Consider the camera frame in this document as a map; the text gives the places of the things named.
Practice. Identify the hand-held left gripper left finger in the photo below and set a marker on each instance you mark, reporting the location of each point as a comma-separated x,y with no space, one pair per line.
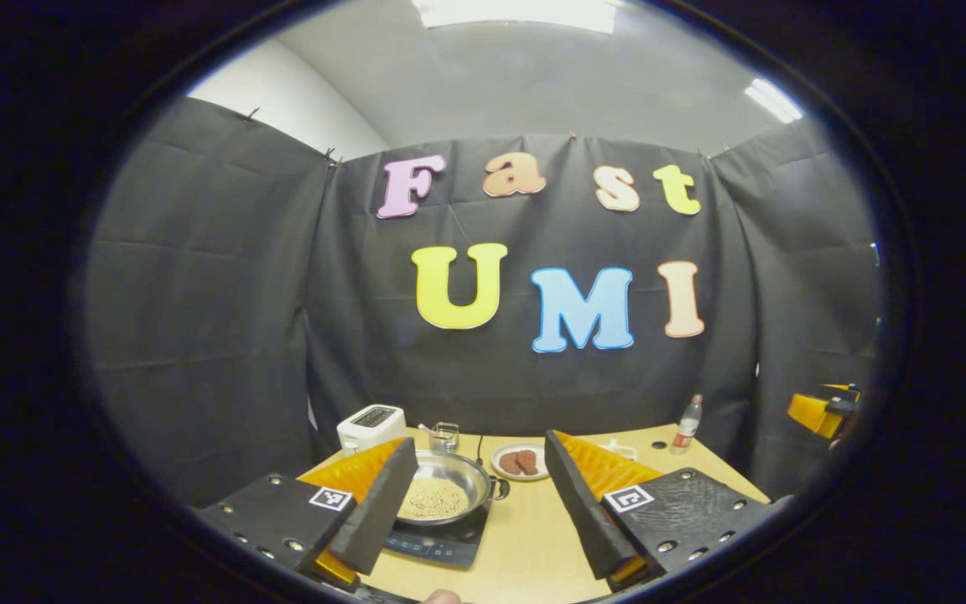
378,520

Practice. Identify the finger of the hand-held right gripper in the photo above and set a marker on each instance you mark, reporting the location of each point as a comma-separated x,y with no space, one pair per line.
810,413

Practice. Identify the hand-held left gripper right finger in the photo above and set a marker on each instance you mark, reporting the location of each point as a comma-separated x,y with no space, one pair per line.
584,512

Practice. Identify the black induction cooktop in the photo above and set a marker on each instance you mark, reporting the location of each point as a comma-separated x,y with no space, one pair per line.
441,545

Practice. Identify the pile of soybeans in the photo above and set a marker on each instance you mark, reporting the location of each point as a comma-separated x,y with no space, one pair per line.
437,499

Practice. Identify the white divided dish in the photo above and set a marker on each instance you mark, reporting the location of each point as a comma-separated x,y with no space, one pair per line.
619,450

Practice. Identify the brown meat patty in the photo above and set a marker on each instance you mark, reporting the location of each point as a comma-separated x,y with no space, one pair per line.
528,462
509,463

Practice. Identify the white toaster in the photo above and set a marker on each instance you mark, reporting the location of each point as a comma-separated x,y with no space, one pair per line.
370,432

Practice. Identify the white round plate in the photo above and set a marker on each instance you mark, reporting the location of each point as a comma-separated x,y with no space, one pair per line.
496,461

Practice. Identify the clear bottle with red label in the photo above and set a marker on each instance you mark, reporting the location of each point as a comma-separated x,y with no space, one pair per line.
686,432

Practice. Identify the small ceiling light panel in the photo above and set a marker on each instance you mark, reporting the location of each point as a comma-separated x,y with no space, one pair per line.
772,99

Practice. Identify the large ceiling light panel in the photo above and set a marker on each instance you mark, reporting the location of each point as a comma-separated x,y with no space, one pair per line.
516,13

